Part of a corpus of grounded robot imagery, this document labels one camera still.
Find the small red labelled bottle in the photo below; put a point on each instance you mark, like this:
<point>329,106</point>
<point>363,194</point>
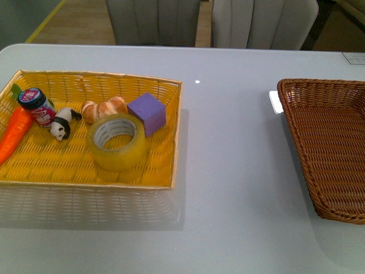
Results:
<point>37,104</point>

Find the clear packing tape roll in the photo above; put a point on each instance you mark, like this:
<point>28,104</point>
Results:
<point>112,126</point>

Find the orange toy carrot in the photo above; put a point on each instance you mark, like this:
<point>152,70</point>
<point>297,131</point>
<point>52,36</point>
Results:
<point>18,125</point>

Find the grey chair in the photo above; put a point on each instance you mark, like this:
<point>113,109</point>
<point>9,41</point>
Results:
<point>154,23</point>
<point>262,24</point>

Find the grey chair left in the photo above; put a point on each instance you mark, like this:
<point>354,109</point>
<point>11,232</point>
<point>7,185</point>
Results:
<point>154,23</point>

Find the purple foam cube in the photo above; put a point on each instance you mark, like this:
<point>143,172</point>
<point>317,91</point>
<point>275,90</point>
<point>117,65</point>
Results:
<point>150,111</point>

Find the toy croissant bread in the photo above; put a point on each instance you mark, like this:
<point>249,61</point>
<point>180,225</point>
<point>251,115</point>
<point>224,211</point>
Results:
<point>92,112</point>

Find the yellow woven basket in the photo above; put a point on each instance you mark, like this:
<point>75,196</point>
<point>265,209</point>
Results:
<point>41,160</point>

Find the grey chair right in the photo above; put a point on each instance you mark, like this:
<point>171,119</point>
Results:
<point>262,24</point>

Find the brown wicker basket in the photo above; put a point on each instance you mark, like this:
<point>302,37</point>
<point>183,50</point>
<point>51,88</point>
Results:
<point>326,122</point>

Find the white label card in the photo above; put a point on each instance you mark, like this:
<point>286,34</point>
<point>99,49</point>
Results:
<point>354,58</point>

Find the toy panda figurine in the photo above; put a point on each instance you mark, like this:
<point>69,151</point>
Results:
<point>60,126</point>

